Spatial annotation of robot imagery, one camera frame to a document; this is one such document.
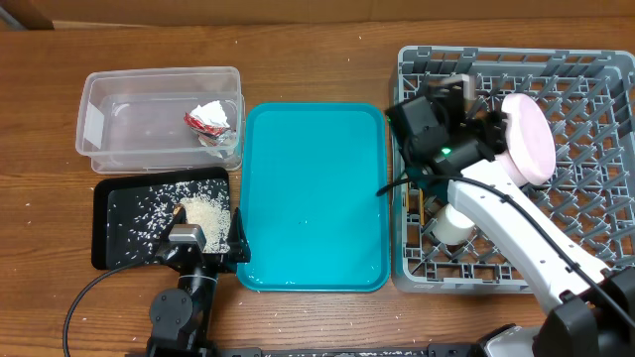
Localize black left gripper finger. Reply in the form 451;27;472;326
158;205;187;245
227;208;251;263

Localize pink bowl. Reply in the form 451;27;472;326
495;151;528;186

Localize rice food scraps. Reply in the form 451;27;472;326
105;178;231;266

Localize pink plate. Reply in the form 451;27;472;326
501;93;556;184

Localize red snack wrapper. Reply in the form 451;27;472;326
184;113;237;155

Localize wooden chopstick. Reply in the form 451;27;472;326
418;189;426;227
404;182;411;214

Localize white paper cup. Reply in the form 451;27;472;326
432;204;474;245

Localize white napkin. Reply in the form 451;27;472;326
190;100;230;128

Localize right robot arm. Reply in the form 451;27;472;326
386;84;634;357

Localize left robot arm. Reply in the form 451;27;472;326
145;206;251;357

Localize black food waste tray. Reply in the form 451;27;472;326
91;168;229;270

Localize grey dishwasher rack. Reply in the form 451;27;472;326
389;46;634;295

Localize clear plastic bin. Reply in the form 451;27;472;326
75;66;245;174

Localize teal plastic tray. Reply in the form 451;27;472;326
237;102;390;293

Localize black bar at table edge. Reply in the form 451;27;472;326
215;343;485;357

